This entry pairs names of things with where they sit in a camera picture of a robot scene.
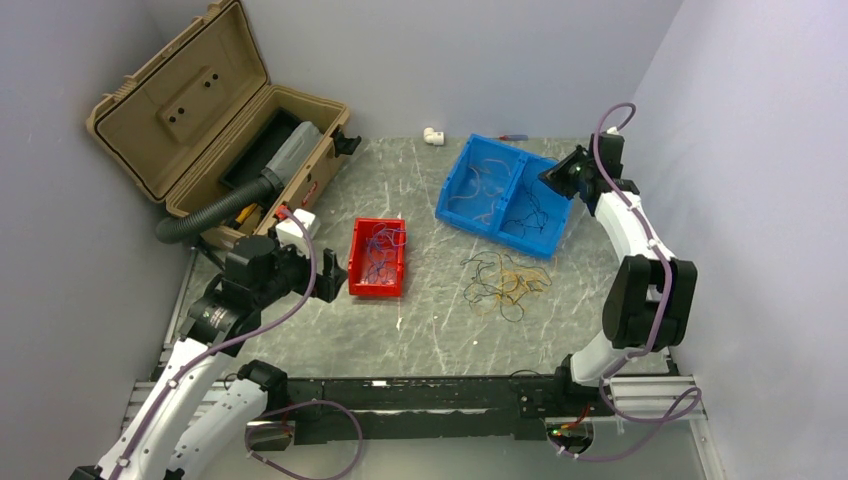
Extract grey canister in toolbox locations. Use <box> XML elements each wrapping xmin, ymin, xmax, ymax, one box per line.
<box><xmin>260</xmin><ymin>121</ymin><xmax>323</xmax><ymax>192</ymax></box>

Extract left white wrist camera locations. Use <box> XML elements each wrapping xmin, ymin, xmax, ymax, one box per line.
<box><xmin>274</xmin><ymin>206</ymin><xmax>321</xmax><ymax>258</ymax></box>

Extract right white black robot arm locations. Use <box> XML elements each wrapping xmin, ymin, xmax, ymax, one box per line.
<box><xmin>538</xmin><ymin>132</ymin><xmax>698</xmax><ymax>415</ymax></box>

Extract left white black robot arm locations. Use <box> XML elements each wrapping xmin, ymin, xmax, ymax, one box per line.
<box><xmin>71</xmin><ymin>235</ymin><xmax>347</xmax><ymax>479</ymax></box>

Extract black corrugated hose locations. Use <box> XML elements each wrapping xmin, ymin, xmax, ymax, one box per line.
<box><xmin>152</xmin><ymin>177</ymin><xmax>279</xmax><ymax>245</ymax></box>

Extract black aluminium base frame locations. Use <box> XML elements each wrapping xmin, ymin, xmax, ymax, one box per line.
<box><xmin>123</xmin><ymin>374</ymin><xmax>706</xmax><ymax>446</ymax></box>

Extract tan open toolbox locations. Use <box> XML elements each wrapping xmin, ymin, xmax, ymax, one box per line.
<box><xmin>86</xmin><ymin>1</ymin><xmax>360</xmax><ymax>249</ymax></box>

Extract blue divided plastic bin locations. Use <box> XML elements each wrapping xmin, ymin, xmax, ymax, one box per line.
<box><xmin>435</xmin><ymin>134</ymin><xmax>571</xmax><ymax>259</ymax></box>

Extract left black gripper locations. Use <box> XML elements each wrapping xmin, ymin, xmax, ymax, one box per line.
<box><xmin>253</xmin><ymin>227</ymin><xmax>347</xmax><ymax>309</ymax></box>

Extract white pipe elbow fitting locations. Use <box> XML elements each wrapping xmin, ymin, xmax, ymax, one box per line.
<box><xmin>422</xmin><ymin>127</ymin><xmax>445</xmax><ymax>146</ymax></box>

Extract red plastic bin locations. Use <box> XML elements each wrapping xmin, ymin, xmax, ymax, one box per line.
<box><xmin>347</xmin><ymin>217</ymin><xmax>407</xmax><ymax>298</ymax></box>

